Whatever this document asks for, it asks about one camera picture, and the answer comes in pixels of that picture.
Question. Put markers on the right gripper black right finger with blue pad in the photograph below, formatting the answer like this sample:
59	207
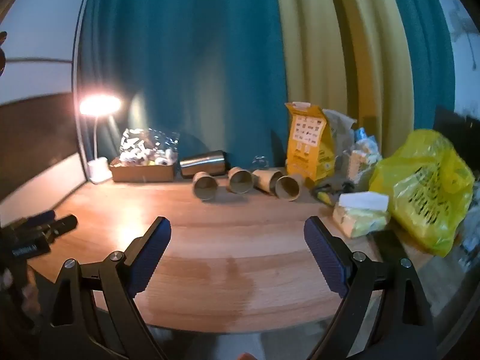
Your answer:
403	327

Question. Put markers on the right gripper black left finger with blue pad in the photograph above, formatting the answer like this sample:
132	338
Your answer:
71	329

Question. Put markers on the brown paper cup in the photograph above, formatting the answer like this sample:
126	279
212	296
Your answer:
204	186
266	180
288	187
240	181

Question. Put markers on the white desk lamp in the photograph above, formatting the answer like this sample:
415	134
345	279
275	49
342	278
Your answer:
97	107

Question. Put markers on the cardboard box of items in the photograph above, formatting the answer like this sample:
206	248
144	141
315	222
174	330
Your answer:
141	173

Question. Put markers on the yellow plastic bag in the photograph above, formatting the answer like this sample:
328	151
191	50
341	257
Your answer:
430	188

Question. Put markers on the clear plastic snack bag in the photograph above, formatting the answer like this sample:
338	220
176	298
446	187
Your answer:
356	153

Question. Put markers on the orange paper bag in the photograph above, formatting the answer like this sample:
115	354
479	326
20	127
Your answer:
311	147

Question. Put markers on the stainless steel tumbler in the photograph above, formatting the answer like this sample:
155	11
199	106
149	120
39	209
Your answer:
214	163

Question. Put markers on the small clear glass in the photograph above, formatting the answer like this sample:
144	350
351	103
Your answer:
260	163

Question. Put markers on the teal curtain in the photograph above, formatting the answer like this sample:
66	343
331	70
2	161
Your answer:
211	71

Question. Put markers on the yellow curtain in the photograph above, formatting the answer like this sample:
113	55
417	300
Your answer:
351	56

